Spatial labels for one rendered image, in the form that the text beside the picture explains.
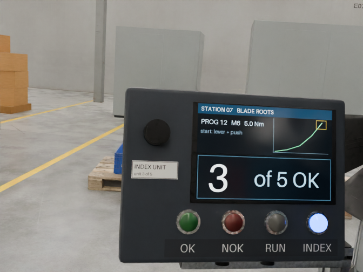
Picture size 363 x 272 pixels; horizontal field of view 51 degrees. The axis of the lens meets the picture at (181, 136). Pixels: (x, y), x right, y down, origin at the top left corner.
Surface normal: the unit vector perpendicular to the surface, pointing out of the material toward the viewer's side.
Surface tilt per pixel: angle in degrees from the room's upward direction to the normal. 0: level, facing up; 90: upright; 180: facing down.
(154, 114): 75
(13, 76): 90
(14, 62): 90
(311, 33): 90
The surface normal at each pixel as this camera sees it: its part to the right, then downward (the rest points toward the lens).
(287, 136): 0.16, -0.06
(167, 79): -0.14, 0.18
